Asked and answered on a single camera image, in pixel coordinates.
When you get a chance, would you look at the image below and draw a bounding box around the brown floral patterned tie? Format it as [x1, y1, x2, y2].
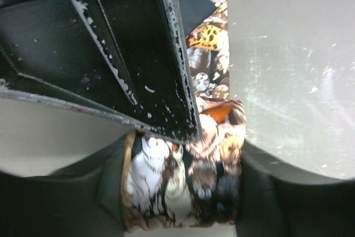
[121, 0, 246, 232]

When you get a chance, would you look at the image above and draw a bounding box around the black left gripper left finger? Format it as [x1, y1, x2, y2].
[1, 134, 130, 236]

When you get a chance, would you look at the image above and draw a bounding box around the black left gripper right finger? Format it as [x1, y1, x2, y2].
[236, 142, 354, 237]

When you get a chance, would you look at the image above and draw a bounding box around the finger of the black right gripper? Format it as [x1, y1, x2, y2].
[1, 0, 202, 144]

